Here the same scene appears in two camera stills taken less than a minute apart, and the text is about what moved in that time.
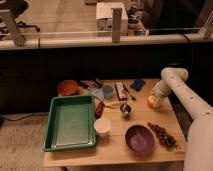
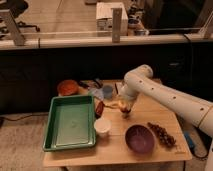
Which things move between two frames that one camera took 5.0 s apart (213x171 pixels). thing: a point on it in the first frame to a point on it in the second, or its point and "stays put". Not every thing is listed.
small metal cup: (126, 108) to (126, 115)
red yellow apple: (151, 100) to (122, 105)
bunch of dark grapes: (163, 135) stays put
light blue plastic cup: (107, 91) stays put
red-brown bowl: (67, 88) stays put
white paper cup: (102, 126) stays put
